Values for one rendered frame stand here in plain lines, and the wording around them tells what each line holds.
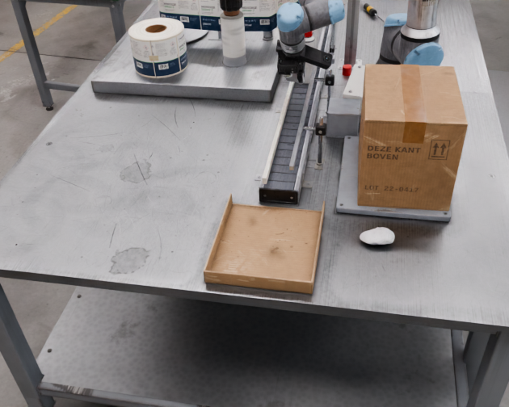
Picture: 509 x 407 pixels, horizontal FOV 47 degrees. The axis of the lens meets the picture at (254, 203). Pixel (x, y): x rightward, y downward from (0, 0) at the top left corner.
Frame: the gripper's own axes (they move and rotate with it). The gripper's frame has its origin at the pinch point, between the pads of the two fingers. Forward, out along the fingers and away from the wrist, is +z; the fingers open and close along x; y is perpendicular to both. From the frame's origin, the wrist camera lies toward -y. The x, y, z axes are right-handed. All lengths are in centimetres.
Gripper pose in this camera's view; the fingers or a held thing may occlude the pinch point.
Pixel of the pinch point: (303, 81)
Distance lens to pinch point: 202.1
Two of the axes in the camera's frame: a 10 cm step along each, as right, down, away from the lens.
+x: -1.4, 9.3, -3.4
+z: 1.3, 3.5, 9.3
